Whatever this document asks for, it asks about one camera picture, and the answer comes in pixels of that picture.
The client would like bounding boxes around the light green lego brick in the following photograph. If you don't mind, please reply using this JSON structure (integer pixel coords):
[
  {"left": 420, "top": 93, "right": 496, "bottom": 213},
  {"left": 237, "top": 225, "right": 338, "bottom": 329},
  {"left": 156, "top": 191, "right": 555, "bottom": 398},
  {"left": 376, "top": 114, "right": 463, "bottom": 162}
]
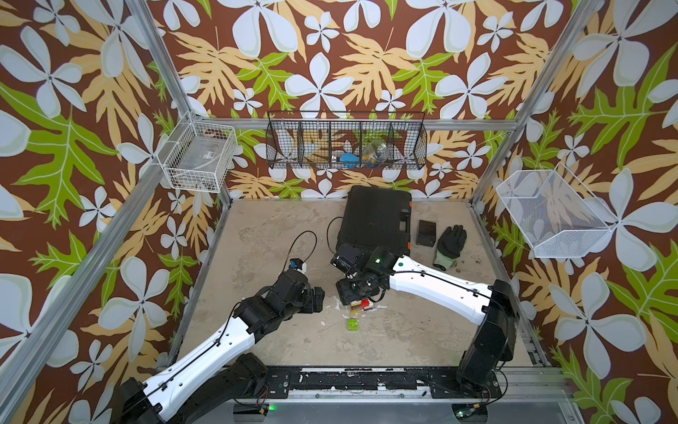
[{"left": 347, "top": 318, "right": 359, "bottom": 331}]

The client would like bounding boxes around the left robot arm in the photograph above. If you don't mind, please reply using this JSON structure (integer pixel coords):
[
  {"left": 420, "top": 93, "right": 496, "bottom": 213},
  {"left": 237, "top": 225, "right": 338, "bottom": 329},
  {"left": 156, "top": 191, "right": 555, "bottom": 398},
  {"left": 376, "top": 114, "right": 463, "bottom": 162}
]
[{"left": 111, "top": 258, "right": 325, "bottom": 423}]

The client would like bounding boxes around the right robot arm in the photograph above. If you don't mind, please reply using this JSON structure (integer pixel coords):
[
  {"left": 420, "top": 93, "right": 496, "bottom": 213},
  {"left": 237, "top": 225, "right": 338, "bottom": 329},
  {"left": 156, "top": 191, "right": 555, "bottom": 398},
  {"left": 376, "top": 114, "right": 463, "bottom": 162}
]
[{"left": 330, "top": 244, "right": 520, "bottom": 389}]

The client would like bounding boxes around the black plastic tool case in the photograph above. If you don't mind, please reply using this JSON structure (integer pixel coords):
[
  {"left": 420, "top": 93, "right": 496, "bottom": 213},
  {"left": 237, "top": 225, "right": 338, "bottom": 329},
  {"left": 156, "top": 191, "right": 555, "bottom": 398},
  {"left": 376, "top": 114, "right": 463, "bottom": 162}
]
[{"left": 337, "top": 185, "right": 412, "bottom": 255}]

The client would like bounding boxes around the small black box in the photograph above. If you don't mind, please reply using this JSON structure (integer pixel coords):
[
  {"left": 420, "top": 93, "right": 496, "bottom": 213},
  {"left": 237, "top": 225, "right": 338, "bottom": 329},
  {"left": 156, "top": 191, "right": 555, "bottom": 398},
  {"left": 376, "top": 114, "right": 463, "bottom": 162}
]
[{"left": 416, "top": 220, "right": 437, "bottom": 247}]

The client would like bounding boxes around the black work glove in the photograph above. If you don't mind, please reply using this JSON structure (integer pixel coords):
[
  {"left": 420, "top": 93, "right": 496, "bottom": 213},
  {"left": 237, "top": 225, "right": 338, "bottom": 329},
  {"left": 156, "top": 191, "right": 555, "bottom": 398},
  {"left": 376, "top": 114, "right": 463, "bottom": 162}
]
[{"left": 433, "top": 224, "right": 467, "bottom": 271}]

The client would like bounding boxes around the blue object in basket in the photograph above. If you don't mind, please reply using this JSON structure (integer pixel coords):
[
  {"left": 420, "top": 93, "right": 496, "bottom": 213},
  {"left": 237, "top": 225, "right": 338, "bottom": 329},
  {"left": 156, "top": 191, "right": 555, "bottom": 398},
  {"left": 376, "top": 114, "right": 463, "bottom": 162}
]
[{"left": 339, "top": 152, "right": 360, "bottom": 169}]

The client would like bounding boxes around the white mesh basket right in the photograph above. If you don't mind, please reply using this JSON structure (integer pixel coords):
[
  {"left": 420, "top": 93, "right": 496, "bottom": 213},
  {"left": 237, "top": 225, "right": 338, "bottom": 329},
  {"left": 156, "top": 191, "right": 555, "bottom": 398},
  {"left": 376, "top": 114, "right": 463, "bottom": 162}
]
[{"left": 496, "top": 164, "right": 615, "bottom": 260}]

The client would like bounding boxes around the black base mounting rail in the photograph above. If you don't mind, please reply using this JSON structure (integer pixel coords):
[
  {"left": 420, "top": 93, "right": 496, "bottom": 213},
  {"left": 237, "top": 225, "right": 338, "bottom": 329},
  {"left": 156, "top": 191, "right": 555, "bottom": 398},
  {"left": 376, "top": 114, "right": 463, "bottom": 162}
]
[{"left": 243, "top": 366, "right": 503, "bottom": 401}]

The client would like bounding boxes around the black wire basket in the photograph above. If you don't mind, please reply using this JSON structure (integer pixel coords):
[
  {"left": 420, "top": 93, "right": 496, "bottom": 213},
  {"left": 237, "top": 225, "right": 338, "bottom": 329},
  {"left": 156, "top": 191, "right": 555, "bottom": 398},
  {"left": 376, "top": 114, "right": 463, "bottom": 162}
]
[{"left": 265, "top": 111, "right": 428, "bottom": 171}]

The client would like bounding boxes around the white wire basket left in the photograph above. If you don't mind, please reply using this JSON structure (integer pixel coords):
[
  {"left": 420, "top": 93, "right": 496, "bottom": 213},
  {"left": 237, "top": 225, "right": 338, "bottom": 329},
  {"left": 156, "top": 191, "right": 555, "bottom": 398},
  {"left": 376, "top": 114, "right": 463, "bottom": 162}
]
[{"left": 161, "top": 119, "right": 238, "bottom": 194}]

